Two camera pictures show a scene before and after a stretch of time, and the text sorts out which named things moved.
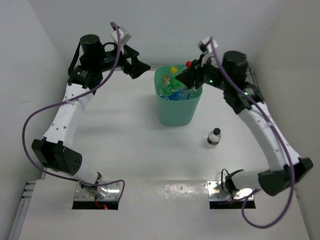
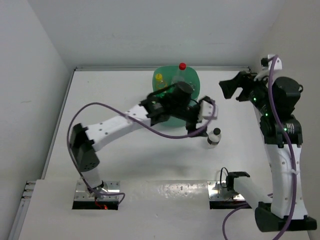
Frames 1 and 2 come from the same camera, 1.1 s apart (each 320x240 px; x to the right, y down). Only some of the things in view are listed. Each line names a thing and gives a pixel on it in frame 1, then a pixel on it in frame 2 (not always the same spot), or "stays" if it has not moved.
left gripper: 135,67 -> 190,125
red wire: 102,207 stays
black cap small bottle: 214,138 stays
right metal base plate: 216,193 stays
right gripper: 191,77 -> 243,80
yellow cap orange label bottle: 166,79 -> 160,83
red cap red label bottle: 189,64 -> 181,77
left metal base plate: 114,192 stays
